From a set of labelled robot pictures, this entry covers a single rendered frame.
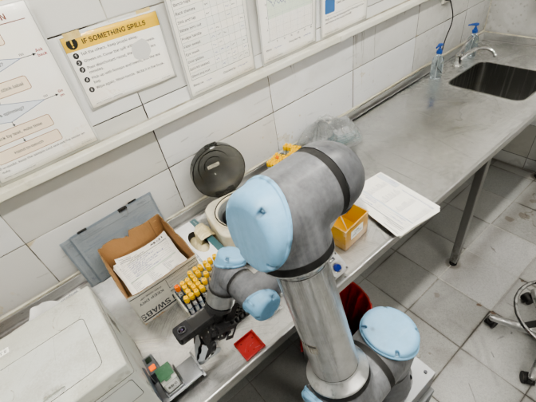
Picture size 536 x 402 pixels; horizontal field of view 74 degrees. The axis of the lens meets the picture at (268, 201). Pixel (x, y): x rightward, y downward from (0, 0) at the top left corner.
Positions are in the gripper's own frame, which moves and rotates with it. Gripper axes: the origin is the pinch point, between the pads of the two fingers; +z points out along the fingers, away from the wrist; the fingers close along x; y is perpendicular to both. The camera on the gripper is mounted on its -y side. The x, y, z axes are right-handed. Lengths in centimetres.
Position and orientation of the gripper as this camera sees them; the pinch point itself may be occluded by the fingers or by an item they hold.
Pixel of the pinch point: (198, 360)
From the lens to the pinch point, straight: 109.1
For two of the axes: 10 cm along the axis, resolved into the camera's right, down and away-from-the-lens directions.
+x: -6.2, -4.4, 6.4
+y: 7.4, -0.7, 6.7
